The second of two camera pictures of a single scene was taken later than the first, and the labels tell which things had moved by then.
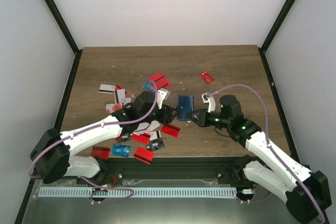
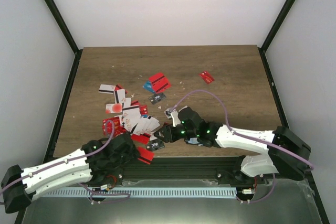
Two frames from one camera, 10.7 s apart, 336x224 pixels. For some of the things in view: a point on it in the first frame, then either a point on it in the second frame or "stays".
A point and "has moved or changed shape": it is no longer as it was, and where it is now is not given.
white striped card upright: (119, 95) stays
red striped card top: (161, 82) stays
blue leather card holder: (185, 104) has moved or changed shape
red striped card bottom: (144, 155) stays
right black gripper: (202, 119) to (165, 131)
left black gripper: (166, 118) to (132, 155)
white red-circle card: (111, 107) stays
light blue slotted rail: (109, 192) stays
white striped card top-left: (106, 88) stays
